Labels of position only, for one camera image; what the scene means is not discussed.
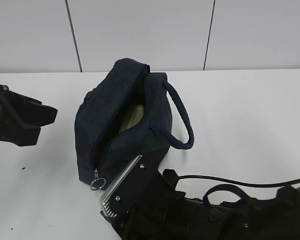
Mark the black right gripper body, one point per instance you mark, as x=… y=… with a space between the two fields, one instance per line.
x=225 y=212

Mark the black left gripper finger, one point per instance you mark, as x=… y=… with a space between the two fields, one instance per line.
x=34 y=114
x=24 y=137

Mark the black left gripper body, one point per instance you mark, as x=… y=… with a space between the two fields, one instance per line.
x=13 y=128

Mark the navy blue lunch bag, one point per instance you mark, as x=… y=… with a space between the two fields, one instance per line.
x=101 y=151

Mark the green lidded glass container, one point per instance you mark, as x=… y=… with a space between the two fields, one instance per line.
x=132 y=117

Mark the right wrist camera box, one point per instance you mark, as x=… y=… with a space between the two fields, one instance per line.
x=130 y=183

